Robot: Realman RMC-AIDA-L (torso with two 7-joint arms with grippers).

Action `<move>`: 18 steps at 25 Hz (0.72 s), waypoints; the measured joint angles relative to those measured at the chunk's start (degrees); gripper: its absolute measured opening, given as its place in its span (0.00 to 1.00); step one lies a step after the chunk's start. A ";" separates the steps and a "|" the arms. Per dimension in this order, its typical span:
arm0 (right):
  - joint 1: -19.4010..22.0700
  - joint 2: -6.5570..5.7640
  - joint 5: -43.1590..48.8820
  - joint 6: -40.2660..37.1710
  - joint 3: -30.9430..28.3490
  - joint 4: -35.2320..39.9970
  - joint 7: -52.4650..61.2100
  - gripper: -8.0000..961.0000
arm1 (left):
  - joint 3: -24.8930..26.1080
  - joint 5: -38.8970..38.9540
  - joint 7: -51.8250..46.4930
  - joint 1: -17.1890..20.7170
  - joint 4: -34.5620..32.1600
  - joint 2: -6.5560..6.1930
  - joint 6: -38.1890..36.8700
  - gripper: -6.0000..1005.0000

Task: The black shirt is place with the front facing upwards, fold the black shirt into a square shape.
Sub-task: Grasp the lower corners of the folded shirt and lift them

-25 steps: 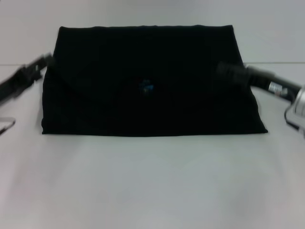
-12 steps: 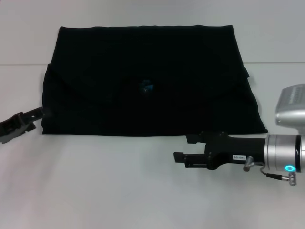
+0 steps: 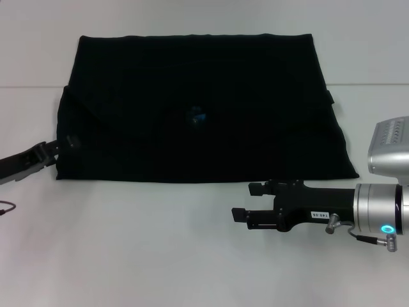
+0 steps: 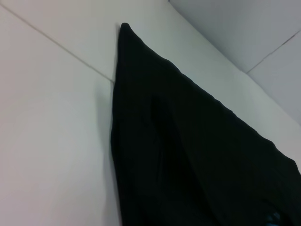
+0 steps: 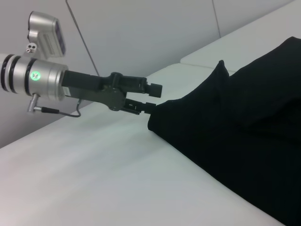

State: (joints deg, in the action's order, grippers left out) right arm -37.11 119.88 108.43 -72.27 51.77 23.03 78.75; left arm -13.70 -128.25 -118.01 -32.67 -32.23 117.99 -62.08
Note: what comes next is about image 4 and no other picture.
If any black shirt with FREE print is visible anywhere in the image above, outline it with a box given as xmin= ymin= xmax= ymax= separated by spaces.
xmin=109 ymin=22 xmax=301 ymax=226

